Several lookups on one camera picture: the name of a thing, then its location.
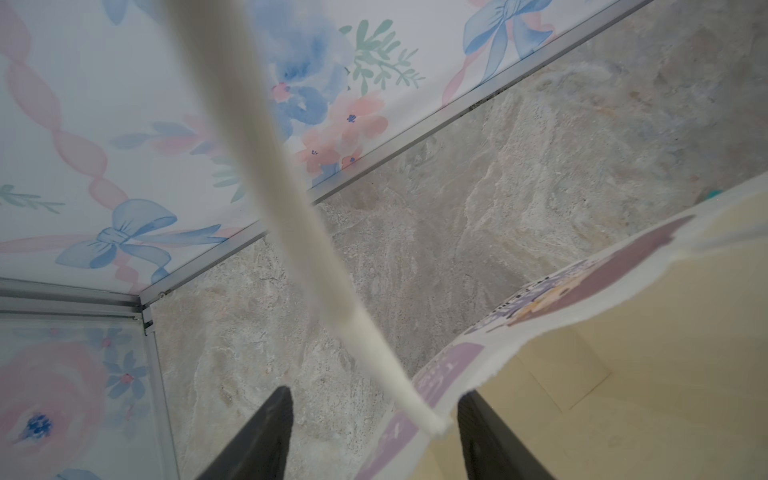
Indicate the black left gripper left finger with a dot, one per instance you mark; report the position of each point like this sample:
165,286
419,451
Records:
260,449

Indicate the aluminium frame corner post left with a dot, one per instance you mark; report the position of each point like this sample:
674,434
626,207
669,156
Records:
115,190

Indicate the white printed paper bag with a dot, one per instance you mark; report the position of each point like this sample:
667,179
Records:
619,134

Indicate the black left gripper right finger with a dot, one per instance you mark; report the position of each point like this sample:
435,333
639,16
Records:
490,449

